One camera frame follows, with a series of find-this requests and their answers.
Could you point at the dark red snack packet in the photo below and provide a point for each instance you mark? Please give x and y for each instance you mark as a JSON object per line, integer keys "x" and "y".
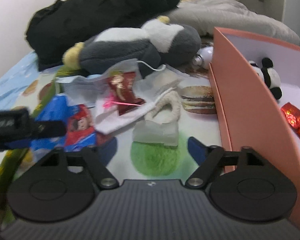
{"x": 123, "y": 90}

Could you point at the pink cardboard box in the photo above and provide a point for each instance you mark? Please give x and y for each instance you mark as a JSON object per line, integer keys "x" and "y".
{"x": 250, "y": 120}

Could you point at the blue snack packet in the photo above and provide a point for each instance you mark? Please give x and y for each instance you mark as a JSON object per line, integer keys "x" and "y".
{"x": 52, "y": 110}

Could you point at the black jacket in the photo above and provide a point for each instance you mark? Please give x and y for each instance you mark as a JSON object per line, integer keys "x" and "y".
{"x": 90, "y": 17}

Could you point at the food print sheet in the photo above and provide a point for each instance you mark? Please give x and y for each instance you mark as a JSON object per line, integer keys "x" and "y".
{"x": 165, "y": 160}

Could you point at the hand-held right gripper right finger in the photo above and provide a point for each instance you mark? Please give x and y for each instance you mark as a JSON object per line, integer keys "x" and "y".
{"x": 195, "y": 148}

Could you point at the blue face mask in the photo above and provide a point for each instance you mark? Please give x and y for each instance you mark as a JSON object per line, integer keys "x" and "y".
{"x": 90, "y": 82}

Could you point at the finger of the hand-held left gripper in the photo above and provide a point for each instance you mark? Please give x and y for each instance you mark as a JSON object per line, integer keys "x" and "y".
{"x": 16, "y": 145}
{"x": 50, "y": 129}

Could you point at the small panda plush toy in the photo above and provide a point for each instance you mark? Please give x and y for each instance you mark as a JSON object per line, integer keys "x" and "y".
{"x": 271, "y": 77}

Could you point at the grey penguin plush toy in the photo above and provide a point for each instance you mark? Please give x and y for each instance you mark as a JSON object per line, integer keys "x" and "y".
{"x": 130, "y": 47}

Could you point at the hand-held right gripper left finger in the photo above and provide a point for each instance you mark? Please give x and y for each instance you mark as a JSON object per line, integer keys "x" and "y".
{"x": 107, "y": 151}

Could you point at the translucent round pastry packet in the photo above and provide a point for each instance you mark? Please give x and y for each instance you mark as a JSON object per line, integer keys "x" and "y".
{"x": 155, "y": 132}

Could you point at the red foil candy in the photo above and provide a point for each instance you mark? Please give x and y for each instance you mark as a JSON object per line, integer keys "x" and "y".
{"x": 296, "y": 120}

